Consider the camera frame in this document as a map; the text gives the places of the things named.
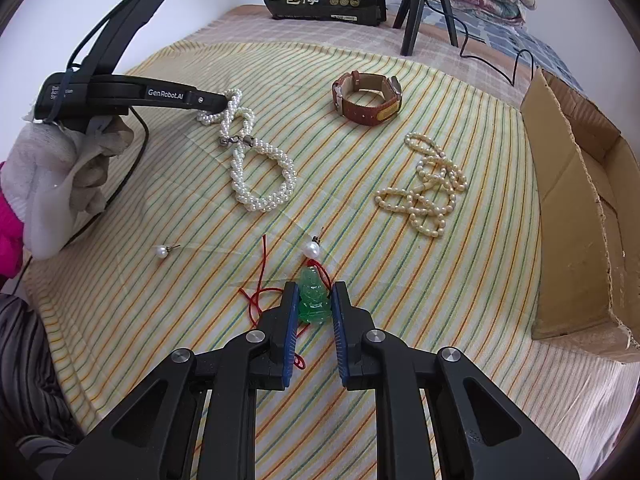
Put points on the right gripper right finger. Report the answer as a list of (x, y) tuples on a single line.
[(437, 414)]

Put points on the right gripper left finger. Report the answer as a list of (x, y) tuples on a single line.
[(193, 412)]

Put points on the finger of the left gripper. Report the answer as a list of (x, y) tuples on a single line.
[(209, 101)]

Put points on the pink sleeve forearm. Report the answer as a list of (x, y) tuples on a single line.
[(13, 214)]

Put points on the white gloved left hand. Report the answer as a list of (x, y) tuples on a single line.
[(63, 172)]

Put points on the pearl earring near centre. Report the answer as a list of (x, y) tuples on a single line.
[(312, 248)]

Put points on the pearl earring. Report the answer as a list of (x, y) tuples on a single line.
[(164, 251), (312, 248)]

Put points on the brown leather wristwatch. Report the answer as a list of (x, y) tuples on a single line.
[(365, 98)]

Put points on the pearl earring near left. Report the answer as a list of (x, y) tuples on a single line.
[(164, 251)]

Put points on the yellow striped cloth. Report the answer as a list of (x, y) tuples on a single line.
[(284, 282)]

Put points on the black tripod stand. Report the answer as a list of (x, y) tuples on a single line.
[(410, 14)]

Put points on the cardboard box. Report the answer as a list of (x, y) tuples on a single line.
[(588, 187)]

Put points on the blue patterned bed sheet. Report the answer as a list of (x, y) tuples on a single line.
[(486, 37)]

